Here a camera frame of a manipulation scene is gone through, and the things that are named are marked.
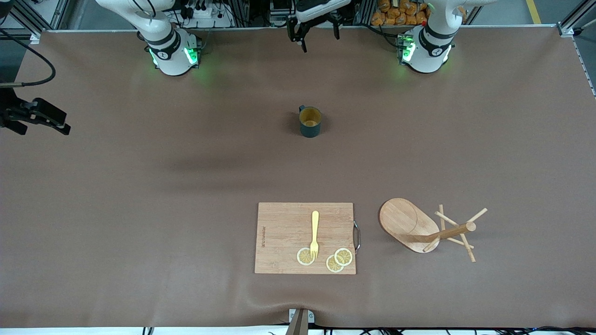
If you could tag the white power strip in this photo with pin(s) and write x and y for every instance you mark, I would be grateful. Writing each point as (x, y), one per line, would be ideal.
(202, 12)

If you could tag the yellow fork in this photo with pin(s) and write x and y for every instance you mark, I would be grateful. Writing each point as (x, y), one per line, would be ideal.
(315, 223)

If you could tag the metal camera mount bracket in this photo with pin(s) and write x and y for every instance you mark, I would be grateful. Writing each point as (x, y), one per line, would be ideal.
(300, 323)

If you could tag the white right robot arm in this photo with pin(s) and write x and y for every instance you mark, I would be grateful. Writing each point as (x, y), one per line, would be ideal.
(174, 56)

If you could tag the bag of orange snacks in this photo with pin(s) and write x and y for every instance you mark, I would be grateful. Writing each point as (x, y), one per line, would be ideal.
(400, 14)

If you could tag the wooden mug tree rack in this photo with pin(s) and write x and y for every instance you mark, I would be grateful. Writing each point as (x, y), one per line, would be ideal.
(400, 221)

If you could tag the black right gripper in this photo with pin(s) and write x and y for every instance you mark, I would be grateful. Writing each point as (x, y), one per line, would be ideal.
(8, 110)

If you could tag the dark teal mug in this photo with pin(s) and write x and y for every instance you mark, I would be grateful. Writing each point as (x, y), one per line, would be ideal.
(310, 130)

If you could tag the lemon slice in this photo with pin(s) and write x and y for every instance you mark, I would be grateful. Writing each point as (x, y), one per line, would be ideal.
(303, 257)
(344, 256)
(333, 265)

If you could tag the aluminium frame profile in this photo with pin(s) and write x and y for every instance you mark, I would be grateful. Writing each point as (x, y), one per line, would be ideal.
(570, 25)
(58, 14)

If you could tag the wooden cutting board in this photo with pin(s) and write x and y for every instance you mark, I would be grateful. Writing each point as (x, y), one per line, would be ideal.
(284, 232)

